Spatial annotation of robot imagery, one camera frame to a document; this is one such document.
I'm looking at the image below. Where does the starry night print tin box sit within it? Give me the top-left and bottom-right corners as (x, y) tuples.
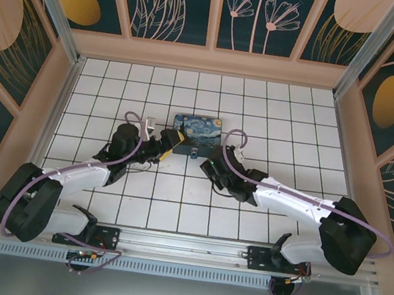
(168, 112), (224, 161)

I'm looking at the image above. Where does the thin black cable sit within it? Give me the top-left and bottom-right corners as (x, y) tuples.
(125, 159), (159, 178)

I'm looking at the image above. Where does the aluminium mounting rail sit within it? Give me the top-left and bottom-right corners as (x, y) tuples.
(0, 202), (384, 295)

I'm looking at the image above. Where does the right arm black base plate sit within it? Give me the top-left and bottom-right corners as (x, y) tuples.
(244, 244), (315, 281)

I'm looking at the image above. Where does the grey slotted cable duct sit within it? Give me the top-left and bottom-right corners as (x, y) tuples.
(0, 238), (366, 295)

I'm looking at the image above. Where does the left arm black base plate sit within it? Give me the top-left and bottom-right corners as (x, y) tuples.
(51, 218), (122, 254)

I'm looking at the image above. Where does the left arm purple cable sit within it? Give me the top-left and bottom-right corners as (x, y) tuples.
(0, 94), (151, 281)

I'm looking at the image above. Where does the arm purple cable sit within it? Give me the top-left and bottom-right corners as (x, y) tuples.
(208, 126), (394, 263)
(0, 94), (151, 281)

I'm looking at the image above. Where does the aluminium frame post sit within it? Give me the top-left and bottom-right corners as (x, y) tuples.
(3, 0), (96, 65)
(331, 0), (394, 108)

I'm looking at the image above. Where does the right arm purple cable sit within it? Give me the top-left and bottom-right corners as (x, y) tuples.
(208, 126), (394, 263)

